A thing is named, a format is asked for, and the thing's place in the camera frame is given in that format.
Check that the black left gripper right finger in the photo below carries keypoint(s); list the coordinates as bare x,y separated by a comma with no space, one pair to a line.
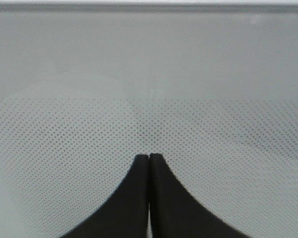
175,213

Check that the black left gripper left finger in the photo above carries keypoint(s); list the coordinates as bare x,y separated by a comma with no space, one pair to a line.
125,213

